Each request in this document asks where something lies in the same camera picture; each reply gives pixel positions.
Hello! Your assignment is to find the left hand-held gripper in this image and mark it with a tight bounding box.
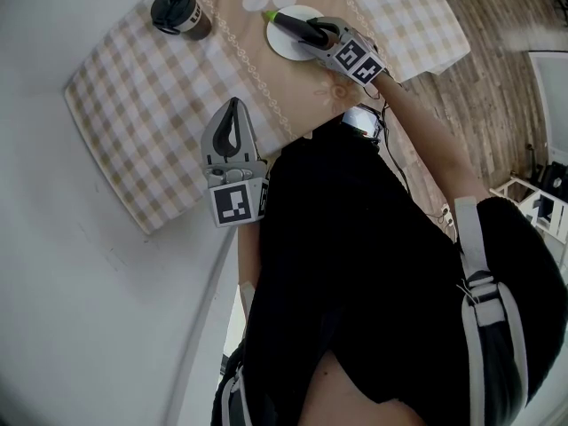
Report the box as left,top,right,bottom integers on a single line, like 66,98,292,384
200,97,271,230

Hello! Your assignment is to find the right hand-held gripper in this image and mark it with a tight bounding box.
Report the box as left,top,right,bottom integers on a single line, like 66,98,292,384
295,15,386,89

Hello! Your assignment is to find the purple eggplant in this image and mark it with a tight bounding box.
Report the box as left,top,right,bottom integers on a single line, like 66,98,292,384
264,10,332,49

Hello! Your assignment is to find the person's right forearm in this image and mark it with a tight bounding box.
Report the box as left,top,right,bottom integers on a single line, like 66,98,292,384
374,71,489,206

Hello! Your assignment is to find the person's left forearm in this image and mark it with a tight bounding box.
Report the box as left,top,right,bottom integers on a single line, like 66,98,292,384
236,225,264,312

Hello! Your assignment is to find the white round plate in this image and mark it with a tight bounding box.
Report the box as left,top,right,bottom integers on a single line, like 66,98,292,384
264,4,326,62

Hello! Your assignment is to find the beige checked floral tablecloth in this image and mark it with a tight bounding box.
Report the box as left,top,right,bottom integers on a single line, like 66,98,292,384
64,0,471,238

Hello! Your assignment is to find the black lidded drink bottle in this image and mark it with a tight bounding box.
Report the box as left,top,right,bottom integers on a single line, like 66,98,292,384
150,0,214,43

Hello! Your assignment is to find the person in dark shirt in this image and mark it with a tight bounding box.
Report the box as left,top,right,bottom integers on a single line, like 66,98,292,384
212,124,568,419

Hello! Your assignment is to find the white framed door panel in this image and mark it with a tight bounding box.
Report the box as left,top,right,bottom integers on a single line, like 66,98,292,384
526,49,568,181

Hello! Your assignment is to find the black floor equipment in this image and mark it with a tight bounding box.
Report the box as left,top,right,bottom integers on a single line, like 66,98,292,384
525,142,568,190

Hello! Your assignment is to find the person's bare leg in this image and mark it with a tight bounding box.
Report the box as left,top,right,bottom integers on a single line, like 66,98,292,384
299,351,427,426

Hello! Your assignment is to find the white rack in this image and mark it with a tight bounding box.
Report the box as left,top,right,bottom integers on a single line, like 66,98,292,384
489,176,568,244

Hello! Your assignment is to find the black chest recorder device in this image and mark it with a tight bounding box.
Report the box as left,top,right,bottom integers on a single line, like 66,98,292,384
340,106,383,141

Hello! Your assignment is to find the thin black cable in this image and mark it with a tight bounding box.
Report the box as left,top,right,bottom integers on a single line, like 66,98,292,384
379,99,412,194

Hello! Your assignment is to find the grey backpack shoulder strap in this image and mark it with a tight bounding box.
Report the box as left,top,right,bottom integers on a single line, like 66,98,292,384
453,195,530,426

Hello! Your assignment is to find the grey waist strap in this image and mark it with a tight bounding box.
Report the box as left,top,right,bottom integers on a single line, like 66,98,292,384
212,357,249,426

